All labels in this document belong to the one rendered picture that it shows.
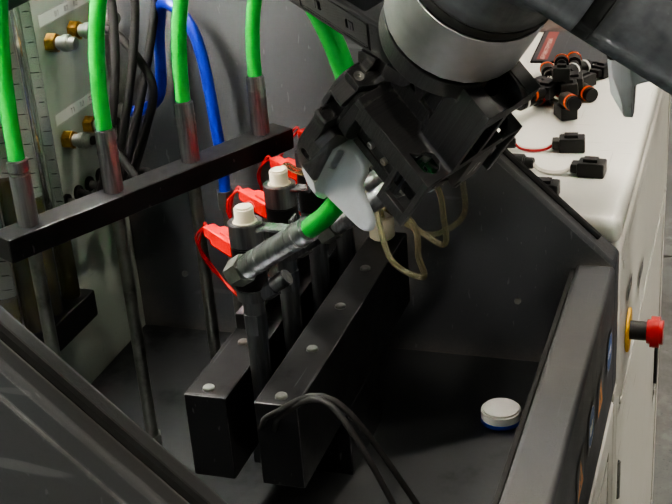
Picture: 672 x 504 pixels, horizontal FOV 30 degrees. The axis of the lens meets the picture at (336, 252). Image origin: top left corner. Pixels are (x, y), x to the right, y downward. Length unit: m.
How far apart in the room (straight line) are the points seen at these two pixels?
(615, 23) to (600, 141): 0.99
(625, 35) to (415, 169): 0.17
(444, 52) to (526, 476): 0.46
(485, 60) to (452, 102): 0.05
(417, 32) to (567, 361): 0.57
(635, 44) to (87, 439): 0.36
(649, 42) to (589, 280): 0.73
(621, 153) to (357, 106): 0.84
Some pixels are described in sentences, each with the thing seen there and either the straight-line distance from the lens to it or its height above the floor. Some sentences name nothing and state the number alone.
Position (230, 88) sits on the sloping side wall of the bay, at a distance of 1.32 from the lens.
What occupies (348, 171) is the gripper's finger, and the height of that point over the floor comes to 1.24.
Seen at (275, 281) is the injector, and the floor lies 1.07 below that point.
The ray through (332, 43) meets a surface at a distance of 0.76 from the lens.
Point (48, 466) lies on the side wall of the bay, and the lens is 0.72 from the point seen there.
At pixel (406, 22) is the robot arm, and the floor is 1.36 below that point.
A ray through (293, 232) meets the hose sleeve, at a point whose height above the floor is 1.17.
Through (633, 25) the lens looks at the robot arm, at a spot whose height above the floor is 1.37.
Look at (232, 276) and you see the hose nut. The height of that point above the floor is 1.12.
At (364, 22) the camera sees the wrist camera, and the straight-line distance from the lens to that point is 0.66.
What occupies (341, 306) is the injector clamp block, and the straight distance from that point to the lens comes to 1.15.
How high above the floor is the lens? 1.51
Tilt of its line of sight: 25 degrees down
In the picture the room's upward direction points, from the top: 4 degrees counter-clockwise
